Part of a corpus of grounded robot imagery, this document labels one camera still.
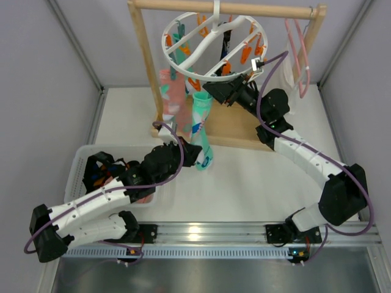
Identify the mint green sock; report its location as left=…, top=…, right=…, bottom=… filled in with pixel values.
left=175, top=41, right=191, bottom=65
left=191, top=92, right=213, bottom=171

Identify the white round clip hanger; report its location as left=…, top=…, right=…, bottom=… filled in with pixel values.
left=161, top=1, right=269, bottom=82

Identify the black patterned sock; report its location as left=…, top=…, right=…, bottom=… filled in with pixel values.
left=215, top=22, right=232, bottom=76
left=82, top=151, right=140, bottom=192

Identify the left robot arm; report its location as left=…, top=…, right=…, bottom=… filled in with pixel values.
left=24, top=139, right=202, bottom=263

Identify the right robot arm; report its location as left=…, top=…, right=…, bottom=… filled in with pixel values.
left=203, top=75, right=368, bottom=244

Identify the white plastic basket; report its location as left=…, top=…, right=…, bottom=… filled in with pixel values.
left=64, top=144, right=153, bottom=203

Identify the white cloth garment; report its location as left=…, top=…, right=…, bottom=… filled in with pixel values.
left=279, top=45, right=299, bottom=116

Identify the pink sock rear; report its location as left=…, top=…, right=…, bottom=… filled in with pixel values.
left=159, top=69, right=192, bottom=137

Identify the wooden clothes rack frame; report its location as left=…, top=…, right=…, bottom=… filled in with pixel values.
left=128, top=1, right=327, bottom=150

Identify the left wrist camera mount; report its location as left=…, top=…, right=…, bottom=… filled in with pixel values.
left=158, top=121, right=178, bottom=146

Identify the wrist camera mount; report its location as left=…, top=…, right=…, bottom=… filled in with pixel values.
left=158, top=121, right=178, bottom=146
left=251, top=57, right=265, bottom=75

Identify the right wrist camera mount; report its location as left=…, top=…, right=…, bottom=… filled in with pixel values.
left=251, top=57, right=265, bottom=75

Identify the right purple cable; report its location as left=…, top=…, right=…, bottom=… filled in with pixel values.
left=256, top=50, right=375, bottom=236

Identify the purple cable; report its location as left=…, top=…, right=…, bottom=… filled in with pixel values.
left=23, top=120, right=185, bottom=255
left=256, top=50, right=375, bottom=236

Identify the pink wire hanger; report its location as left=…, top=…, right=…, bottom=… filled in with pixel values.
left=285, top=18, right=310, bottom=99

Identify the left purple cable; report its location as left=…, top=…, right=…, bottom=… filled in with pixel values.
left=23, top=120, right=185, bottom=255

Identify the perforated cable duct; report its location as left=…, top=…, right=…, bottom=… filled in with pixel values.
left=64, top=245, right=307, bottom=259

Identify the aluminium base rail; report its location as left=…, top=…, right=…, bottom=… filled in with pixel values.
left=60, top=221, right=382, bottom=245

